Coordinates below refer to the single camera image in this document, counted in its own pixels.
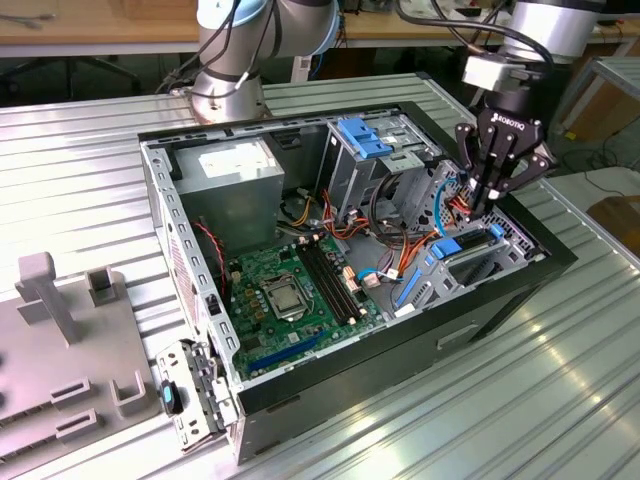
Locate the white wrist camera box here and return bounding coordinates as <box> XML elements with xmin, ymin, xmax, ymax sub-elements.
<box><xmin>460</xmin><ymin>53</ymin><xmax>516</xmax><ymax>92</ymax></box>

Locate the blue plastic drive latch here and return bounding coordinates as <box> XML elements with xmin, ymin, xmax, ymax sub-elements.
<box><xmin>337</xmin><ymin>115</ymin><xmax>396</xmax><ymax>160</ymax></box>

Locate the silver optical drive cage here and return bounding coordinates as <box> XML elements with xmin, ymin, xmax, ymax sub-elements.
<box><xmin>319</xmin><ymin>112</ymin><xmax>444</xmax><ymax>226</ymax></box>

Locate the blue expansion slot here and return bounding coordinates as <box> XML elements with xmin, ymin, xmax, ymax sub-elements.
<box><xmin>248</xmin><ymin>333</ymin><xmax>329</xmax><ymax>372</ymax></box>

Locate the black case fan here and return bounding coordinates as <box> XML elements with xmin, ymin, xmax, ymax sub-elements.
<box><xmin>192</xmin><ymin>217</ymin><xmax>234</xmax><ymax>301</ymax></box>

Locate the hard disk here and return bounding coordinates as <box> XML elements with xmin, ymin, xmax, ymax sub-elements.
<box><xmin>396</xmin><ymin>224</ymin><xmax>505</xmax><ymax>307</ymax></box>

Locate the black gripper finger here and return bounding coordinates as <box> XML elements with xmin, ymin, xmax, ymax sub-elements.
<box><xmin>453</xmin><ymin>122</ymin><xmax>487</xmax><ymax>217</ymax></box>
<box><xmin>484</xmin><ymin>149</ymin><xmax>559</xmax><ymax>215</ymax></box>

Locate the silver expansion card retainer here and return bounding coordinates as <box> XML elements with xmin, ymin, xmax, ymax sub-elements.
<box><xmin>155</xmin><ymin>339</ymin><xmax>239</xmax><ymax>454</ymax></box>

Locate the grey metal disk bay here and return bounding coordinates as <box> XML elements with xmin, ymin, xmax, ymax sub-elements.
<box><xmin>392</xmin><ymin>159</ymin><xmax>546</xmax><ymax>319</ymax></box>

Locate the green motherboard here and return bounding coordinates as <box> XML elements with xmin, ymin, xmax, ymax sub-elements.
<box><xmin>227</xmin><ymin>234</ymin><xmax>386</xmax><ymax>381</ymax></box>

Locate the brown cardboard box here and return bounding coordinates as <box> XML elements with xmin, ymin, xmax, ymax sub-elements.
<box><xmin>585</xmin><ymin>195</ymin><xmax>640</xmax><ymax>251</ymax></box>
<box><xmin>569</xmin><ymin>82</ymin><xmax>632</xmax><ymax>142</ymax></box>

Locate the black open PC case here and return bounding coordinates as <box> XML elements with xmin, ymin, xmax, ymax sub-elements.
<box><xmin>137</xmin><ymin>101</ymin><xmax>579</xmax><ymax>466</ymax></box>

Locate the grey parts rack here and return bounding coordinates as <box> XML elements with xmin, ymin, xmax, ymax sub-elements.
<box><xmin>0</xmin><ymin>251</ymin><xmax>166</xmax><ymax>466</ymax></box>

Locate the orange wire bundle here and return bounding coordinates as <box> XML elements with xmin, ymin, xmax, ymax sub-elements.
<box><xmin>319</xmin><ymin>189</ymin><xmax>436</xmax><ymax>289</ymax></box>

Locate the grey power supply unit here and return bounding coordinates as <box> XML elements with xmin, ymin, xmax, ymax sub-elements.
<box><xmin>172</xmin><ymin>137</ymin><xmax>286</xmax><ymax>261</ymax></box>

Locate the black cable bundle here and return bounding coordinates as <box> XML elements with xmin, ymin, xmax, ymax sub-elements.
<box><xmin>367</xmin><ymin>174</ymin><xmax>426</xmax><ymax>246</ymax></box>

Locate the grey metal frame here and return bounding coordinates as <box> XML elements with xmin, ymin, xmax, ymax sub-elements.
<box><xmin>552</xmin><ymin>54</ymin><xmax>640</xmax><ymax>151</ymax></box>

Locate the yellow wire bundle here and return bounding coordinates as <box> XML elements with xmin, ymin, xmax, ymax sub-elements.
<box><xmin>282</xmin><ymin>194</ymin><xmax>321</xmax><ymax>229</ymax></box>

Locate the wooden desk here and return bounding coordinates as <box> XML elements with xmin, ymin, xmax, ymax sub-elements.
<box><xmin>344</xmin><ymin>0</ymin><xmax>640</xmax><ymax>51</ymax></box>
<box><xmin>0</xmin><ymin>0</ymin><xmax>201</xmax><ymax>59</ymax></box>

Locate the short light blue wire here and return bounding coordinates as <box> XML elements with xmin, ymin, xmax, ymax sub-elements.
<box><xmin>357</xmin><ymin>267</ymin><xmax>406</xmax><ymax>289</ymax></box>

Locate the orange power wire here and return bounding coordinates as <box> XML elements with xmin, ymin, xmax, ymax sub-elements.
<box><xmin>447</xmin><ymin>194</ymin><xmax>475</xmax><ymax>225</ymax></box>

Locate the black RAM slot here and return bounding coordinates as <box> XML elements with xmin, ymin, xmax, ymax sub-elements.
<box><xmin>311</xmin><ymin>239</ymin><xmax>361</xmax><ymax>321</ymax></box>
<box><xmin>298</xmin><ymin>243</ymin><xmax>350</xmax><ymax>327</ymax></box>
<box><xmin>318</xmin><ymin>237</ymin><xmax>366</xmax><ymax>318</ymax></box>
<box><xmin>305</xmin><ymin>241</ymin><xmax>355</xmax><ymax>325</ymax></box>

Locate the blue data wire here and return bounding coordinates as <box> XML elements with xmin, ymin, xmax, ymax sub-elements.
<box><xmin>433</xmin><ymin>177</ymin><xmax>464</xmax><ymax>237</ymax></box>

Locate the CPU socket with silver CPU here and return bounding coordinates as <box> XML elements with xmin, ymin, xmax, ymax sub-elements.
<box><xmin>259</xmin><ymin>274</ymin><xmax>314</xmax><ymax>324</ymax></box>

